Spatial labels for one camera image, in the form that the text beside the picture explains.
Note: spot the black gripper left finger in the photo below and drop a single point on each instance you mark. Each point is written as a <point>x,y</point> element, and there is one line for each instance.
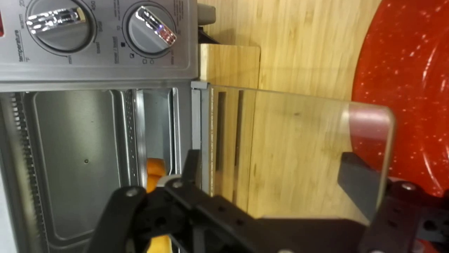
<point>141,220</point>

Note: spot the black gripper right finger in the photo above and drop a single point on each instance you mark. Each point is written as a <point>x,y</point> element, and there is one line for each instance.
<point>398,216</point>

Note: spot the slice of bread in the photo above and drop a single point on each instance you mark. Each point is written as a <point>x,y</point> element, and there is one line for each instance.
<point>156,171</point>

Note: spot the red round plate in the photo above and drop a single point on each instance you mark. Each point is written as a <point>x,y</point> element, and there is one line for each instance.
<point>412,94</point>

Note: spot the silver toaster oven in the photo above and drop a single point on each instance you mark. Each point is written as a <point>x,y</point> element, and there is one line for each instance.
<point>93,71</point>

